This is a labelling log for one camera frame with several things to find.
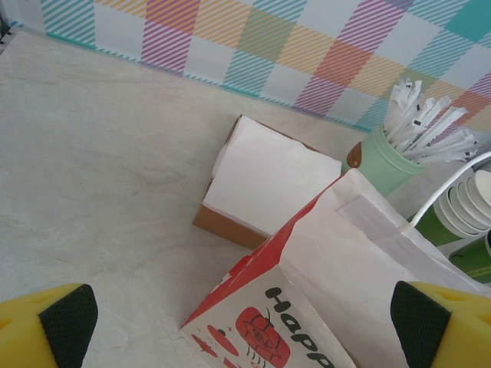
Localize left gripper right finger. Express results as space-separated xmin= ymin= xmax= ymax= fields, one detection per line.
xmin=390 ymin=280 xmax=491 ymax=368

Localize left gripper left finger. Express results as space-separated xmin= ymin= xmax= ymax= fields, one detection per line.
xmin=0 ymin=282 xmax=99 ymax=368

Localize green paper cup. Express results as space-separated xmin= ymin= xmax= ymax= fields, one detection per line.
xmin=447 ymin=183 xmax=488 ymax=237
xmin=415 ymin=191 xmax=484 ymax=248
xmin=447 ymin=236 xmax=491 ymax=285
xmin=472 ymin=170 xmax=491 ymax=231
xmin=456 ymin=176 xmax=491 ymax=235

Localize white paper bag red prints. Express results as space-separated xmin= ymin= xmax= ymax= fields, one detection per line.
xmin=179 ymin=151 xmax=491 ymax=368

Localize mint green straw holder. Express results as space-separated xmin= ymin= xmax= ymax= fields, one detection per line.
xmin=342 ymin=122 xmax=429 ymax=199

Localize brown cardboard napkin box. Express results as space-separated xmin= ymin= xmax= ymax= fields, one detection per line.
xmin=191 ymin=113 xmax=344 ymax=252

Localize white paper napkin stack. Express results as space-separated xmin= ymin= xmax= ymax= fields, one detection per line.
xmin=202 ymin=114 xmax=344 ymax=237

